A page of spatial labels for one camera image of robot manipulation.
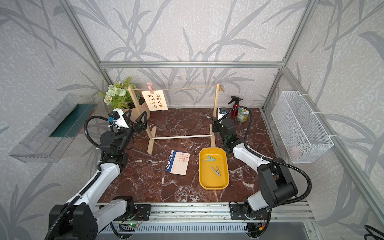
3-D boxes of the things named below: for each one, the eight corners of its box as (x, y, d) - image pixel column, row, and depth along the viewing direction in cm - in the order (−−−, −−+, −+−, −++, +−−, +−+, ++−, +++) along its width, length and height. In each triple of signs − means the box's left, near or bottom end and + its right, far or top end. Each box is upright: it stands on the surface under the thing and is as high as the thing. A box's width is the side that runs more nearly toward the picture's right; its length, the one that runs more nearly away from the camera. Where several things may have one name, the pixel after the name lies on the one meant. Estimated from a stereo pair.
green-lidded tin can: (236, 121, 114) (238, 115, 108) (235, 114, 118) (237, 108, 112) (247, 121, 114) (250, 115, 108) (245, 114, 118) (248, 108, 112)
